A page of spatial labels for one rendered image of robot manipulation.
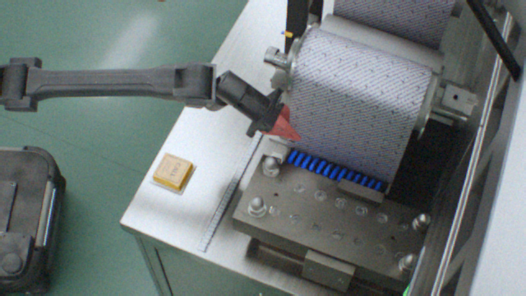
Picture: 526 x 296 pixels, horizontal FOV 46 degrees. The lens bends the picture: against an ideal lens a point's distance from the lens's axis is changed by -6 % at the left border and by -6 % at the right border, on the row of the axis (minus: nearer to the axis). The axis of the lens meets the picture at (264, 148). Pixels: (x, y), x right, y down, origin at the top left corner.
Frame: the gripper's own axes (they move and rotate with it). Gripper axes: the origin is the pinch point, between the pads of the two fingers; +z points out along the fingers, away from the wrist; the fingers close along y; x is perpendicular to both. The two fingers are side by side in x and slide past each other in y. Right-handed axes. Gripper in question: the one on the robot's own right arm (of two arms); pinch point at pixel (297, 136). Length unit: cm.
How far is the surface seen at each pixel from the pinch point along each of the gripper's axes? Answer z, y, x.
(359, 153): 10.2, 0.3, 8.7
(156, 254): -5.6, 25.8, -37.1
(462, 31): 32, -61, -2
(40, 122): -49, -30, -154
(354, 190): 14.2, 5.7, 5.0
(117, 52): -38, -76, -147
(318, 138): 2.7, 0.3, 4.2
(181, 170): -12.4, 9.5, -25.0
